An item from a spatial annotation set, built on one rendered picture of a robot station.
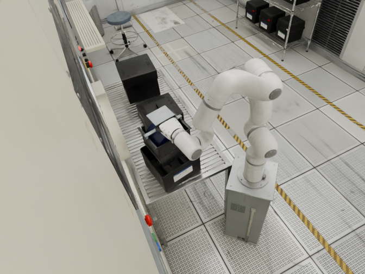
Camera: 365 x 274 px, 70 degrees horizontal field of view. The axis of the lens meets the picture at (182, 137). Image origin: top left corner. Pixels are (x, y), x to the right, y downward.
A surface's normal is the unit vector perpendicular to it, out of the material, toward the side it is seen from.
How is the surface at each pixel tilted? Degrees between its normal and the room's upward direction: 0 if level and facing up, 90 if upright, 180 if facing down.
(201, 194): 0
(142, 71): 0
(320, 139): 0
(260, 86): 64
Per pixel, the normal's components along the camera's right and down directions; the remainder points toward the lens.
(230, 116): -0.10, -0.66
